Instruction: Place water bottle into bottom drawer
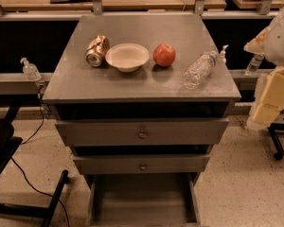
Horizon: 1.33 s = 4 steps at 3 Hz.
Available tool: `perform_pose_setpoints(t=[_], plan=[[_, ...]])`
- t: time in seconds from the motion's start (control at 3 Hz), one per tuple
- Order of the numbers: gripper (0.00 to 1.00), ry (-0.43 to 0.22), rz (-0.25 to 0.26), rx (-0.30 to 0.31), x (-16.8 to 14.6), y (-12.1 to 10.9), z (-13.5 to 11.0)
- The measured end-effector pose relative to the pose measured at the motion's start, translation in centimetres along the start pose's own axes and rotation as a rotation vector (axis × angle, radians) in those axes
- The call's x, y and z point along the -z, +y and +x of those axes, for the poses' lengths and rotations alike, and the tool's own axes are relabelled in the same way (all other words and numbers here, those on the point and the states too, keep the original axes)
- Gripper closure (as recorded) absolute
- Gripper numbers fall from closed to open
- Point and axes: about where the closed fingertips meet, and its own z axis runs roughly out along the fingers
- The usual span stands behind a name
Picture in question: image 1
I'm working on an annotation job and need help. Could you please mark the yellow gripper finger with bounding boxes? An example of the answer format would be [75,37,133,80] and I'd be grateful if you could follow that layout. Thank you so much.
[243,27,268,55]
[247,66,284,131]

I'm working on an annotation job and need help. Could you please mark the clear plastic water bottle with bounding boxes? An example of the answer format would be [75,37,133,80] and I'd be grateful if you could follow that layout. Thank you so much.
[182,51,217,89]

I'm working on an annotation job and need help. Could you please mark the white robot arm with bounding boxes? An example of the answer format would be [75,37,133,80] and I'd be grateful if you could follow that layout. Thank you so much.
[243,7,284,131]

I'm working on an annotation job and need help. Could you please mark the background water bottle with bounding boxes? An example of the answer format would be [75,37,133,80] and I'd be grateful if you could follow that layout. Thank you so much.
[245,54,264,76]

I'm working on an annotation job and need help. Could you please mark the small pump bottle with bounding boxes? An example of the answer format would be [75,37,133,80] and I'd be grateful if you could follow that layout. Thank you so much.
[220,44,229,64]

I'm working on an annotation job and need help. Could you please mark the grey top drawer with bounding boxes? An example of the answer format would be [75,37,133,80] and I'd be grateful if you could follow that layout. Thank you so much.
[56,118,229,147]

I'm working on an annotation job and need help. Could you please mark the grey middle drawer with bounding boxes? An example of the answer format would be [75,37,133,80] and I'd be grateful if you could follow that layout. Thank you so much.
[73,154,209,175]

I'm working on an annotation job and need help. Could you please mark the grey drawer cabinet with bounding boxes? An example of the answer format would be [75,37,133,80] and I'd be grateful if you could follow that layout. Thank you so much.
[42,13,242,227]

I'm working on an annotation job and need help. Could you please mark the grey open bottom drawer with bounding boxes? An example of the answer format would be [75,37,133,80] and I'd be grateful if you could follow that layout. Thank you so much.
[86,173,201,227]

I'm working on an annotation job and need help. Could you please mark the clear hand sanitizer bottle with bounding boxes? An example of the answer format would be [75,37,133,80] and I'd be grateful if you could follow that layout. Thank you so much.
[20,58,41,81]

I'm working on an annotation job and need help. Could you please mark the red apple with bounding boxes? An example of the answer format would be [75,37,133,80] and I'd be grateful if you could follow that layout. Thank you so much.
[152,44,176,67]

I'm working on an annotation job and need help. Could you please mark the white paper bowl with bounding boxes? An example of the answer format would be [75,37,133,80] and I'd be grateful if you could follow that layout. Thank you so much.
[105,44,150,73]

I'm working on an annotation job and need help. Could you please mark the crushed gold soda can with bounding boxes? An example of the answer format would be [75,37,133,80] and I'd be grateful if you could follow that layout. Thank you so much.
[85,35,110,67]

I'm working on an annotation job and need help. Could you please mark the black stand base left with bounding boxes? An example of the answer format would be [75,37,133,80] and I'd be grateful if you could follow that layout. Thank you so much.
[0,118,70,227]

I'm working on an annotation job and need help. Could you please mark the black floor cable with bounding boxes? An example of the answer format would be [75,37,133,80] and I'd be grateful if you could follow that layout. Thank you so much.
[9,82,71,227]

